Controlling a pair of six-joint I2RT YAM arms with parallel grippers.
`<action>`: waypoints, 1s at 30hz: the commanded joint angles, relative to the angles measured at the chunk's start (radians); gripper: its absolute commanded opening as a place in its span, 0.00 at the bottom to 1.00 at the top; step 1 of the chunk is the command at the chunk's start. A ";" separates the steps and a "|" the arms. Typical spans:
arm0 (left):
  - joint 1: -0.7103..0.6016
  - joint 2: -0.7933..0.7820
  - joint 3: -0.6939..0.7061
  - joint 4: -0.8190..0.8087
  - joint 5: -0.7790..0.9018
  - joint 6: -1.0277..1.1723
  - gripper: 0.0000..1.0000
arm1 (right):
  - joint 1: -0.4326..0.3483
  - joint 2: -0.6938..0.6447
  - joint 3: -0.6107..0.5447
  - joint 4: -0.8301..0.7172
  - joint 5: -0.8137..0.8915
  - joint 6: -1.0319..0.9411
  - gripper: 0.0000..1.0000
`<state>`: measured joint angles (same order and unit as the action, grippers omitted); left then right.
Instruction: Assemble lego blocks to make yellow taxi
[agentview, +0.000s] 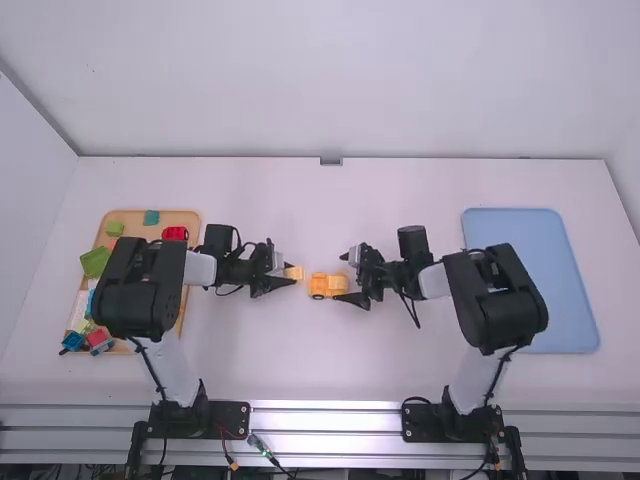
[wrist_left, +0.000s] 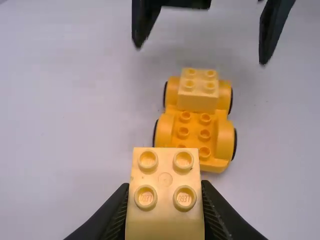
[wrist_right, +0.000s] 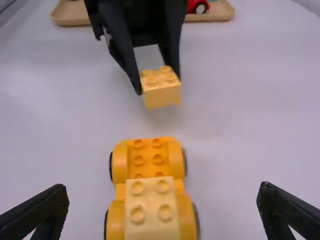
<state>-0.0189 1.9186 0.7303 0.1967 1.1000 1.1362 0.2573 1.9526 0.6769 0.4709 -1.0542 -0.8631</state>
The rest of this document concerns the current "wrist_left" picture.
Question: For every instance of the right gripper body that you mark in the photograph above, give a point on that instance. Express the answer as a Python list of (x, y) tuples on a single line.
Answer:
[(185, 3)]

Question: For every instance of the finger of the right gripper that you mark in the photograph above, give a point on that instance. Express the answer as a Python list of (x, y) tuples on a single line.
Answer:
[(145, 22), (273, 30)]

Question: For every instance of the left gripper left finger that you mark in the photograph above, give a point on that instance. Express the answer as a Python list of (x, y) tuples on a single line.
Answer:
[(110, 215)]

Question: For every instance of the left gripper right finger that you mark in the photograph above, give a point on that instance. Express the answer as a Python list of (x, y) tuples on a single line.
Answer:
[(225, 220)]

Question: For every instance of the yellow toy car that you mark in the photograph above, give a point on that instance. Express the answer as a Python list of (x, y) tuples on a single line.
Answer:
[(197, 100)]

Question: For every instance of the yellow toy brick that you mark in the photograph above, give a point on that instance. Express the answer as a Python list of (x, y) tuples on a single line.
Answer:
[(165, 210)]

